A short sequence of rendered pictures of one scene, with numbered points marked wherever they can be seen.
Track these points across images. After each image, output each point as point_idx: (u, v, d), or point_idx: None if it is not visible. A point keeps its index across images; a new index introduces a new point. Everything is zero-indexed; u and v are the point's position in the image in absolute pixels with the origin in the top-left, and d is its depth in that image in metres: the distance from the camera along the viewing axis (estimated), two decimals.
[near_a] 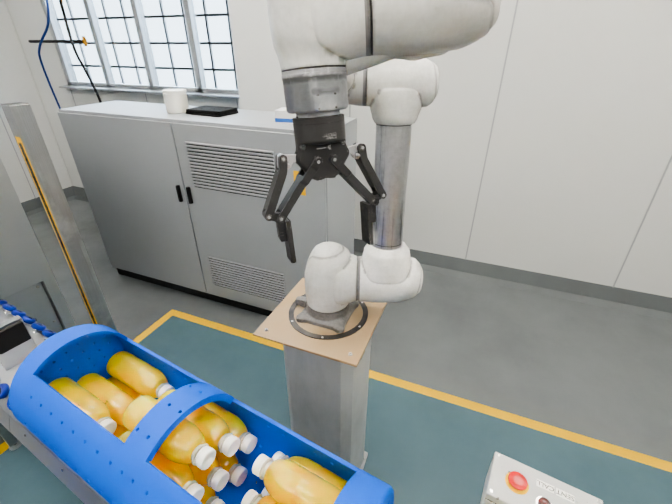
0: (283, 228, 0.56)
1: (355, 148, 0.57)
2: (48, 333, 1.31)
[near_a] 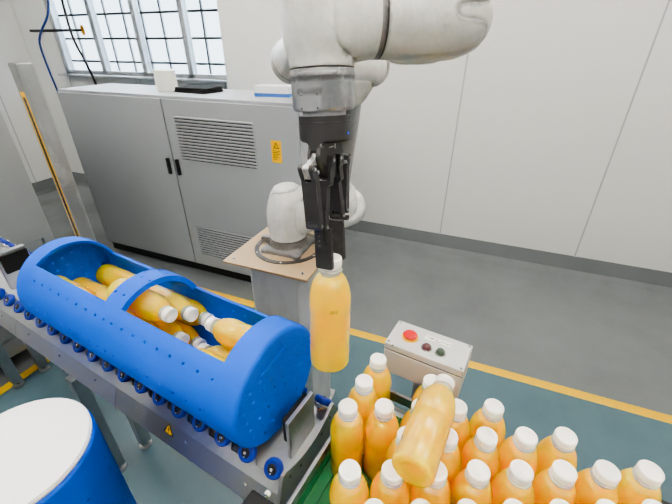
0: (333, 225, 0.63)
1: (306, 165, 0.52)
2: None
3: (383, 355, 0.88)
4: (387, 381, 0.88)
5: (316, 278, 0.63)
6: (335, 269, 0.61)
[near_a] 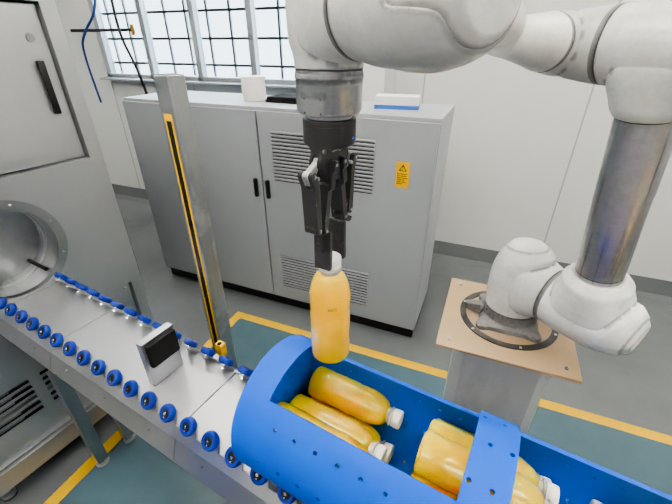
0: (335, 223, 0.62)
1: (307, 171, 0.51)
2: (192, 342, 1.13)
3: None
4: None
5: (316, 276, 0.64)
6: (334, 268, 0.62)
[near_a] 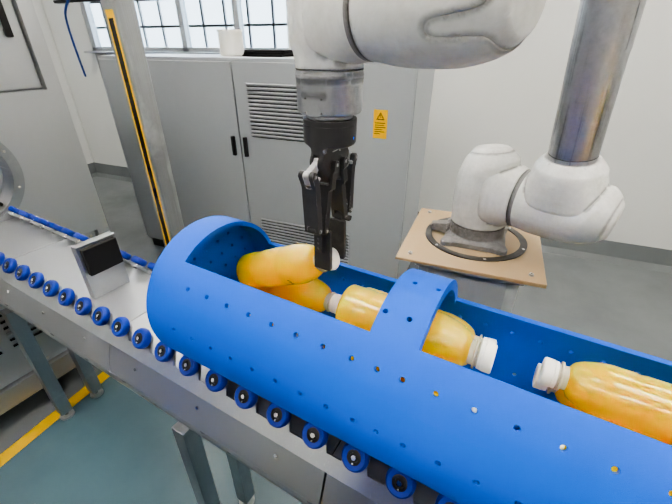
0: (335, 223, 0.62)
1: (308, 171, 0.51)
2: (139, 259, 1.07)
3: None
4: None
5: (307, 256, 0.63)
6: (326, 270, 0.63)
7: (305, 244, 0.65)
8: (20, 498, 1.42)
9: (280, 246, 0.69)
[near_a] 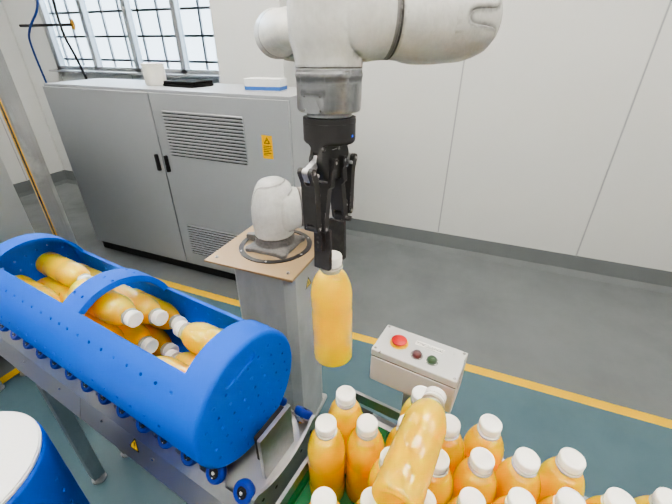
0: (335, 224, 0.63)
1: (307, 168, 0.51)
2: None
3: (338, 251, 0.63)
4: (344, 288, 0.62)
5: (73, 276, 1.05)
6: None
7: (77, 266, 1.06)
8: None
9: (66, 259, 1.10)
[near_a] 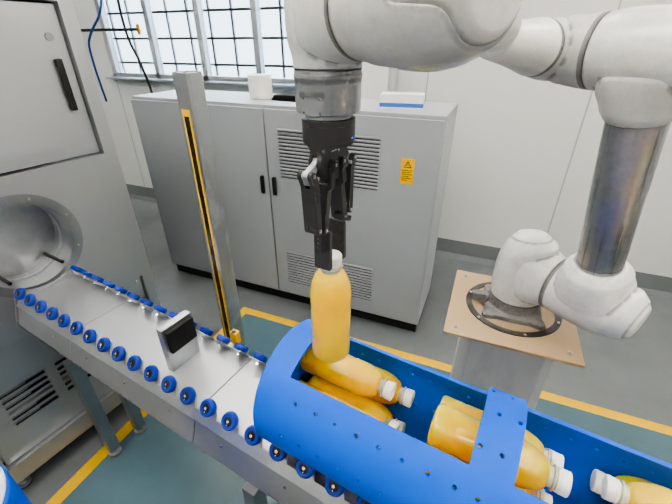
0: (335, 223, 0.62)
1: (306, 171, 0.51)
2: (208, 330, 1.17)
3: (338, 251, 0.63)
4: (343, 287, 0.63)
5: (374, 384, 0.78)
6: (384, 398, 0.79)
7: (372, 369, 0.80)
8: None
9: (347, 355, 0.83)
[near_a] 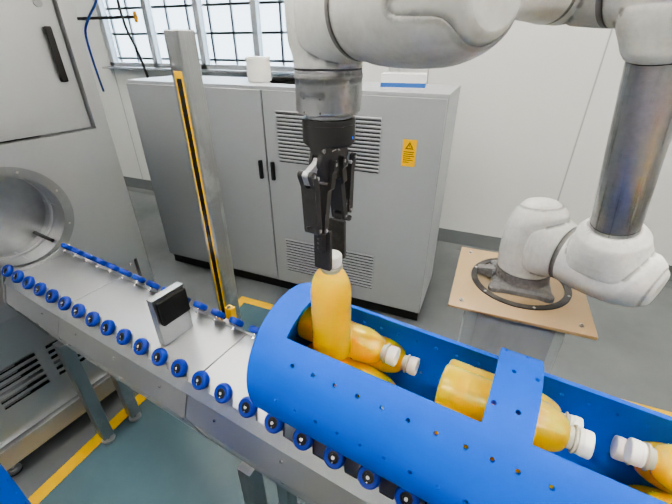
0: (335, 223, 0.62)
1: (307, 171, 0.51)
2: (202, 304, 1.12)
3: (338, 251, 0.63)
4: (343, 287, 0.63)
5: (377, 349, 0.73)
6: (387, 364, 0.74)
7: (374, 333, 0.75)
8: None
9: None
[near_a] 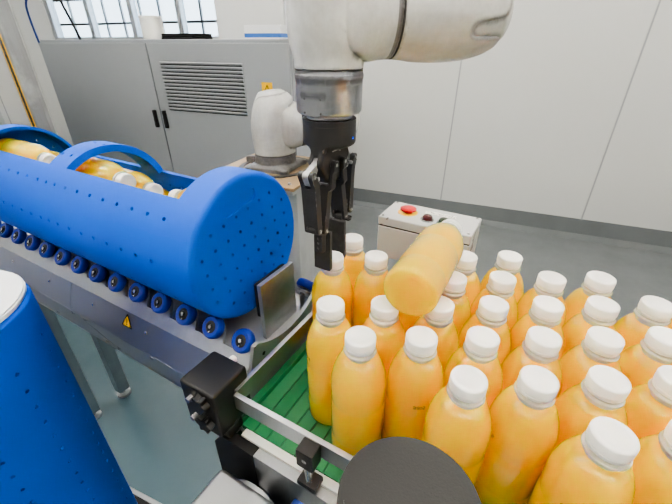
0: (335, 223, 0.62)
1: (307, 171, 0.51)
2: None
3: None
4: None
5: None
6: None
7: None
8: None
9: (57, 152, 1.05)
